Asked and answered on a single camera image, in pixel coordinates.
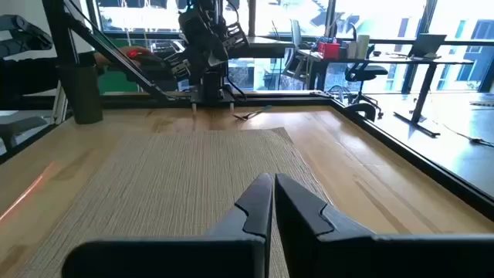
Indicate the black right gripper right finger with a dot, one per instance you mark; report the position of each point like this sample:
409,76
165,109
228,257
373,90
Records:
301,216

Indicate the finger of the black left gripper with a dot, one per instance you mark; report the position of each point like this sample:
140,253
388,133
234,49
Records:
201,58
219,52

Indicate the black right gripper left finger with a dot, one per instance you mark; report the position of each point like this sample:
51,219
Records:
247,216

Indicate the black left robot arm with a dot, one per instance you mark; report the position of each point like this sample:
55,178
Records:
212,87

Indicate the dark desk with grey top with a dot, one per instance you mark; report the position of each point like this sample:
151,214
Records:
266,46

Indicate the green board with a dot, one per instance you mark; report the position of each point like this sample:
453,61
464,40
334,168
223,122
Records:
112,83

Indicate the grey chair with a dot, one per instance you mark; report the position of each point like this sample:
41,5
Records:
296,32

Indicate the beige woven placemat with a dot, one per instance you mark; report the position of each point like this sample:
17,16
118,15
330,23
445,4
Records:
173,173

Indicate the dark green cylindrical cup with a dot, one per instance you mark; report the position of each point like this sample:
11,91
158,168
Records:
81,96

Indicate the red box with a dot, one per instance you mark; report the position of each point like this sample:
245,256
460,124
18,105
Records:
329,51

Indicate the black clamp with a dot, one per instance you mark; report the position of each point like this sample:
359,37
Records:
363,110

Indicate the black office chair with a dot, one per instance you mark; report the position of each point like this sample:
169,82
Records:
364,71

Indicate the grey operator shelf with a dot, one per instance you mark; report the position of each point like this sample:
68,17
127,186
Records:
19,123

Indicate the long black desk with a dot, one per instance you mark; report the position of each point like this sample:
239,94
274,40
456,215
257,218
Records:
424,92

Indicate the dark laptop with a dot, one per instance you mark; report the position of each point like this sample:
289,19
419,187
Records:
426,44

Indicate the silver metal bracket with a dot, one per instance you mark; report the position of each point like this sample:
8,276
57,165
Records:
59,104

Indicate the black aluminium rig frame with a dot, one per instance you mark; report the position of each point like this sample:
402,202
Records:
58,23

